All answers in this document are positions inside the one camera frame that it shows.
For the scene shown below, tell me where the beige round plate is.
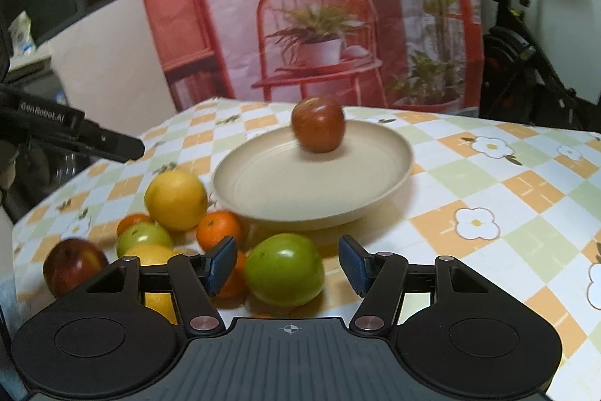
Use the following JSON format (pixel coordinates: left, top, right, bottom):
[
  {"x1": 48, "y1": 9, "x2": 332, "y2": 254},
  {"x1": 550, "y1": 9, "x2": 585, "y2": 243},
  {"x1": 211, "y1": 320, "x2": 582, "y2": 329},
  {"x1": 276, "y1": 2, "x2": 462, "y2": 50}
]
[{"x1": 212, "y1": 119, "x2": 414, "y2": 232}]

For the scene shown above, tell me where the yellow lemon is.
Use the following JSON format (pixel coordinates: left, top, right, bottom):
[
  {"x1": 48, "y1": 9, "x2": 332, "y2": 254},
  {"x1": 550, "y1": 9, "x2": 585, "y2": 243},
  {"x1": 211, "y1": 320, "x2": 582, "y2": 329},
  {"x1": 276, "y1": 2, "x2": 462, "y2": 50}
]
[
  {"x1": 123, "y1": 244, "x2": 178, "y2": 322},
  {"x1": 144, "y1": 170, "x2": 208, "y2": 233}
]

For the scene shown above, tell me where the orange mandarin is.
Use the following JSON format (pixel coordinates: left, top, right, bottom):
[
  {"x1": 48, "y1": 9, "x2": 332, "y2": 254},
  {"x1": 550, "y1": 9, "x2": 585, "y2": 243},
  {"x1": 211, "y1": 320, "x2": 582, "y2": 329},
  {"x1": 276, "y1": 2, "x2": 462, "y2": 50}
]
[
  {"x1": 116, "y1": 213, "x2": 153, "y2": 237},
  {"x1": 216, "y1": 250, "x2": 248, "y2": 299},
  {"x1": 196, "y1": 210, "x2": 244, "y2": 252}
]

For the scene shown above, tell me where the black exercise bike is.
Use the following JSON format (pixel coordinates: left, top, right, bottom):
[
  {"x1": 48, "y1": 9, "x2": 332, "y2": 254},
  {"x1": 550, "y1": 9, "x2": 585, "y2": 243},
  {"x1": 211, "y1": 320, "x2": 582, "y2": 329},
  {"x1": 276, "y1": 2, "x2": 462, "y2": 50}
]
[{"x1": 465, "y1": 0, "x2": 601, "y2": 132}]

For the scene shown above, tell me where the white printed plastic bag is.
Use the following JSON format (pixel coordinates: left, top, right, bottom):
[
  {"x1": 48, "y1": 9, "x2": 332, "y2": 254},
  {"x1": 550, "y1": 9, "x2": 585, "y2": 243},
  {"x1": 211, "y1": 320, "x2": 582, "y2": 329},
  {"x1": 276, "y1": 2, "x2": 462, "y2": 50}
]
[{"x1": 9, "y1": 13, "x2": 38, "y2": 56}]

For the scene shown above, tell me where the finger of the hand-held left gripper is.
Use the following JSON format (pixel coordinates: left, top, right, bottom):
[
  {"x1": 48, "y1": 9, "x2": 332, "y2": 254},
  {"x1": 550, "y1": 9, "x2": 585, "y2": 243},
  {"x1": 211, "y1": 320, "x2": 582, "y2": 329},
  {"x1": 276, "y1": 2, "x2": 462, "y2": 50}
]
[{"x1": 70, "y1": 118, "x2": 145, "y2": 163}]

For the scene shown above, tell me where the green apple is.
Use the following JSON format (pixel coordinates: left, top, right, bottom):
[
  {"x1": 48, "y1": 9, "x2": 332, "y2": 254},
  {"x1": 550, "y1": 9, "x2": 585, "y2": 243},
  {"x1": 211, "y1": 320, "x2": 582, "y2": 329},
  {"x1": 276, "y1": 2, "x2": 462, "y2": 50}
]
[
  {"x1": 116, "y1": 221, "x2": 174, "y2": 258},
  {"x1": 244, "y1": 233, "x2": 326, "y2": 307}
]

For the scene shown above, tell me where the red apple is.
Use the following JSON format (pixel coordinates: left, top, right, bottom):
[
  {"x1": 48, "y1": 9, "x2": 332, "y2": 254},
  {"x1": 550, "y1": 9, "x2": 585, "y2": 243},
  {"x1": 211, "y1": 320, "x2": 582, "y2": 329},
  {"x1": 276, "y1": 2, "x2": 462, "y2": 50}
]
[
  {"x1": 43, "y1": 238, "x2": 110, "y2": 299},
  {"x1": 291, "y1": 97, "x2": 347, "y2": 154}
]

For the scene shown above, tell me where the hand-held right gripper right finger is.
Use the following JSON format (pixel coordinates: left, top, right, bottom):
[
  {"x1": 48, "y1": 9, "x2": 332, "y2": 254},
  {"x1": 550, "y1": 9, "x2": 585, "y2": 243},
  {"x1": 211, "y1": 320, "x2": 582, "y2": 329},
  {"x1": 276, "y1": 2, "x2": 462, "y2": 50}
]
[{"x1": 338, "y1": 236, "x2": 507, "y2": 336}]

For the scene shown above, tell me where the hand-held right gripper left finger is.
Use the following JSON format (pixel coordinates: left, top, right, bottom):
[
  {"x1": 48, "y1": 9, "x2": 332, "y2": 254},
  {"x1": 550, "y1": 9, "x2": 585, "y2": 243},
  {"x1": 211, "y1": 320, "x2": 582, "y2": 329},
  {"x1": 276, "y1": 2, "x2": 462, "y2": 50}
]
[{"x1": 61, "y1": 236, "x2": 238, "y2": 336}]

